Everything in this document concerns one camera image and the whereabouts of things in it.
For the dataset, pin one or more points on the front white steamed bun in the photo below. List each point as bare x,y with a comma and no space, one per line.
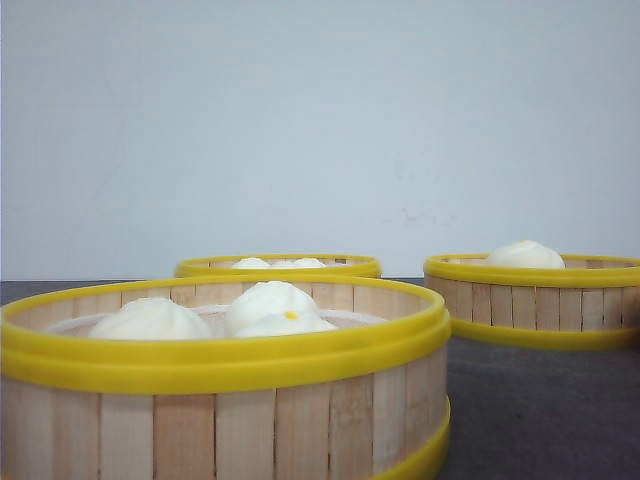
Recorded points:
285,324

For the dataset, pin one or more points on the white bun in right basket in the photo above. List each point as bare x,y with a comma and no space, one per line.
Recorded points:
525,254

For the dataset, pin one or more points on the tall white steamed bun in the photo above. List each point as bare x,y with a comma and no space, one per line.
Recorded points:
263,299

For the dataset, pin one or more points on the left white steamed bun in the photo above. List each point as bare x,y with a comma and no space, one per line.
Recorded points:
151,318

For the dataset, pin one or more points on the rear basket right bun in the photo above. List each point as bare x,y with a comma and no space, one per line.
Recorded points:
307,263

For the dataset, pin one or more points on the rear basket left bun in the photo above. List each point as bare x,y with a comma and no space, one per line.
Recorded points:
251,263

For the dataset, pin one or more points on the bamboo steamer basket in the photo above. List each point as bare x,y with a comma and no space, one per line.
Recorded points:
590,304
337,264
367,402

